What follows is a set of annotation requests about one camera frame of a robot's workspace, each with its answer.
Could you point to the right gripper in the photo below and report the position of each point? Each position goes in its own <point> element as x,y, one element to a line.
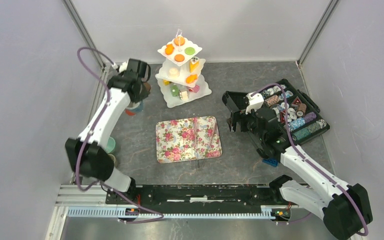
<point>238,116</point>

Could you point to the white and blue mug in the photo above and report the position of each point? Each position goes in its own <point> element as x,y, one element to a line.
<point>135,107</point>

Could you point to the cream cupcake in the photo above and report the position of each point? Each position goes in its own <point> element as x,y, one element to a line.
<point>173,72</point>

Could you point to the green toy cake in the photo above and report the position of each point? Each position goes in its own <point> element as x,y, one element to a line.
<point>174,90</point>

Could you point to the green macaron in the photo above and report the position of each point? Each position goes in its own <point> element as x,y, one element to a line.
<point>189,51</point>

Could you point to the pink toy cake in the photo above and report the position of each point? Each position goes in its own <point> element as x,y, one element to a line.
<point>194,89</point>

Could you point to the pink metal tongs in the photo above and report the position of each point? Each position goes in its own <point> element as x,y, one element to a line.
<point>207,143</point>

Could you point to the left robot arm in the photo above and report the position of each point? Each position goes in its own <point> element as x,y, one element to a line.
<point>86,153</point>

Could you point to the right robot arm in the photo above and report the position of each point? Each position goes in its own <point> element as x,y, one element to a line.
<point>344,209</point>

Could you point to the dark brown round coaster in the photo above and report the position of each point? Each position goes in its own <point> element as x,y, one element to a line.
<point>147,87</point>

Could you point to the orange blue chip stack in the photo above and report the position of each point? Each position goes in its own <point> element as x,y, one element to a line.
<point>272,100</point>

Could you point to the red round coaster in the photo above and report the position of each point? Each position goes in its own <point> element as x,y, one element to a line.
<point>129,112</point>

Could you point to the light blue chip stack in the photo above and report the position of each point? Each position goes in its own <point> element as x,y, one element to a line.
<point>296,124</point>

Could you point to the white three-tier dessert stand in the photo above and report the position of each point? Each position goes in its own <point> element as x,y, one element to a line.
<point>184,70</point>

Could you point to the blue toy brick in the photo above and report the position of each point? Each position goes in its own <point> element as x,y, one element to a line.
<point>270,161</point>

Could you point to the black poker chip case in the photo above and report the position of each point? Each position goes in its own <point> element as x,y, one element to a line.
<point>275,117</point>

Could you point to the floral rectangular tray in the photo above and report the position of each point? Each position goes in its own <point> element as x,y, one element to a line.
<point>175,140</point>

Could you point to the brown 100 chip stack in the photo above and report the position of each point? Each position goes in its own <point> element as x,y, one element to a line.
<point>301,110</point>

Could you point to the purple chip stack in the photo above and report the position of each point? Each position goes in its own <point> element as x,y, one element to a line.
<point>309,117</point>

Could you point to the green blue chip stack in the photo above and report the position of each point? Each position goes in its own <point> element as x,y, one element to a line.
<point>308,130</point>

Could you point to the mint green cup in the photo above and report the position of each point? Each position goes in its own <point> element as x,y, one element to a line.
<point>111,145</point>

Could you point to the olive brown cup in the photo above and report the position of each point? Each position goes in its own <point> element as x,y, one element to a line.
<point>114,159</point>

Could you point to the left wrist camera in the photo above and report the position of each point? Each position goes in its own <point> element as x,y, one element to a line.
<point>119,68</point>

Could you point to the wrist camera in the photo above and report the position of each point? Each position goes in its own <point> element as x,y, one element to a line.
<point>119,68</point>
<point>255,102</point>

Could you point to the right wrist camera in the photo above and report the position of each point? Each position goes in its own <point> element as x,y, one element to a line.
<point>255,102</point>

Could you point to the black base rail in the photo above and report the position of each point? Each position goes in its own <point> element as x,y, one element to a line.
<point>194,199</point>

